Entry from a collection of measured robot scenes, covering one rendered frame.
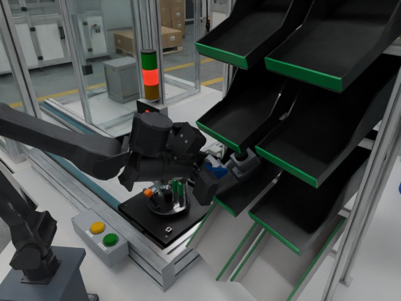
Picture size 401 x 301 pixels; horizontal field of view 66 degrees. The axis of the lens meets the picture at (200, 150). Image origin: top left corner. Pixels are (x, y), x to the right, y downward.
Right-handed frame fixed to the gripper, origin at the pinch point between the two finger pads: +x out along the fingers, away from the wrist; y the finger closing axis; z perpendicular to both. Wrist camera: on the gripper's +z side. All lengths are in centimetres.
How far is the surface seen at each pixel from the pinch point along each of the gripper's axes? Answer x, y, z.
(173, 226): 7.3, 13.4, -32.2
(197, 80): 78, 133, -24
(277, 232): 9.1, -16.3, -5.1
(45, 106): -15, 135, -54
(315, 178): 3.3, -20.8, 12.0
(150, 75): 3.0, 46.2, 2.6
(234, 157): 6.4, 0.1, 1.7
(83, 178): -10, 54, -44
